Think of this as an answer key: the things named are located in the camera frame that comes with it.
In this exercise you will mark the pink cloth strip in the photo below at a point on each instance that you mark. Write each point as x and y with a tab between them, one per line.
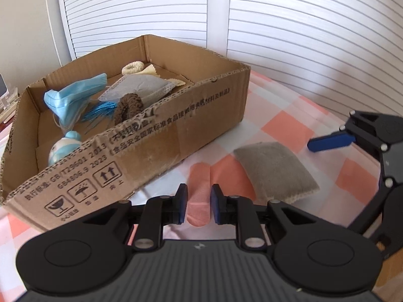
198	192

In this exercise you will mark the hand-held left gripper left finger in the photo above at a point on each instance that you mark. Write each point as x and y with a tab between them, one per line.
182	204

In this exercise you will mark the white remote control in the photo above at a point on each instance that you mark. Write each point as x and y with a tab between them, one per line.
8	107

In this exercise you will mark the pink and white checkered tablecloth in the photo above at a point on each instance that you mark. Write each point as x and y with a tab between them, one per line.
283	122

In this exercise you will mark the cream scrunchie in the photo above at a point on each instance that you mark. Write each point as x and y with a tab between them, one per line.
132	66

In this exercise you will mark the blue tassel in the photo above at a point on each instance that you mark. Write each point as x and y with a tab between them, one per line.
100	110

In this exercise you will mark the cardboard box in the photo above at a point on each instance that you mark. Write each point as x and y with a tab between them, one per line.
176	138

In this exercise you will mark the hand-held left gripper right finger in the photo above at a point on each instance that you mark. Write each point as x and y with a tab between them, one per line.
216	204

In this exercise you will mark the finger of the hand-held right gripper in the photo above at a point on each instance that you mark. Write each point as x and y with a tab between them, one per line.
330	141

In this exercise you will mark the pale yellow cloth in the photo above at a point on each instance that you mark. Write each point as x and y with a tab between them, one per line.
151	70

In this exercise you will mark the blue face mask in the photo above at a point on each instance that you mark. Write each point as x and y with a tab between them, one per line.
72	97

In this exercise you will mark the brown scrunchie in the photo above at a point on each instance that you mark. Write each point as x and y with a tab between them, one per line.
126	100

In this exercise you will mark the grey non-woven sachet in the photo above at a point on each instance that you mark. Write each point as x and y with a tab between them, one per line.
141	85

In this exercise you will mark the white louvered closet door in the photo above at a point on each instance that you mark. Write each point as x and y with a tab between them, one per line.
141	12
314	37

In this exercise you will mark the blue and white plush toy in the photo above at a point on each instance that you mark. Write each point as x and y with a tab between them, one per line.
64	148

